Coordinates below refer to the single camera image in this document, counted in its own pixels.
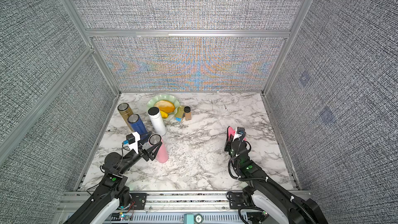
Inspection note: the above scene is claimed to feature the pink thermos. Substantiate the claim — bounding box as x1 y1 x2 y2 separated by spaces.
148 134 169 163

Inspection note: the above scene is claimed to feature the pink cloth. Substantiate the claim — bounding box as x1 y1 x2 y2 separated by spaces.
226 127 247 144

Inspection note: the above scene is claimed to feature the blue thermos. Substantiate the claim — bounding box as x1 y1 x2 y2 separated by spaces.
127 114 148 135

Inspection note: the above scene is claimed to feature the white thermos black lid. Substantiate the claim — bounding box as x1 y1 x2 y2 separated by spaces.
148 106 166 136

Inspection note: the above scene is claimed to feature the gold gradient thermos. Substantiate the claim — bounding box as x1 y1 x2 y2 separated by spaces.
117 103 134 131

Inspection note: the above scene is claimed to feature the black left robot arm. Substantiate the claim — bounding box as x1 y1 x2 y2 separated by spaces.
65 142 162 224

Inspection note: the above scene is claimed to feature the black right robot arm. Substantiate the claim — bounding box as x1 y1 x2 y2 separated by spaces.
224 127 328 224

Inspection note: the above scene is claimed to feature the yellow banana toy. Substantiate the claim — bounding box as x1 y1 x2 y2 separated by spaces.
160 111 169 119

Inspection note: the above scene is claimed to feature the green scalloped plate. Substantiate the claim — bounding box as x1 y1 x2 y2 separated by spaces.
147 94 180 116

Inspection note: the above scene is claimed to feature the orange bread bun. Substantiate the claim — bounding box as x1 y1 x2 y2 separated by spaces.
154 100 176 114

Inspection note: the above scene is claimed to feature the small brown spice jar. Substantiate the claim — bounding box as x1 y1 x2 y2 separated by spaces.
184 106 192 121

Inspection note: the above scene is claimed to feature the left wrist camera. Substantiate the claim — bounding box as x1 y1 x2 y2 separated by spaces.
122 132 141 153

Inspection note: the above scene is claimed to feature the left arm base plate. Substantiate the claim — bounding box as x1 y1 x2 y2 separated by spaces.
118 193 148 212

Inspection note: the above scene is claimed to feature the aluminium front rail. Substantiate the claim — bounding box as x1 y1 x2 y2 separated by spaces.
53 190 310 224

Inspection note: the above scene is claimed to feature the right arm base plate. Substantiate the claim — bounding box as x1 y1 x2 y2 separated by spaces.
226 191 255 209

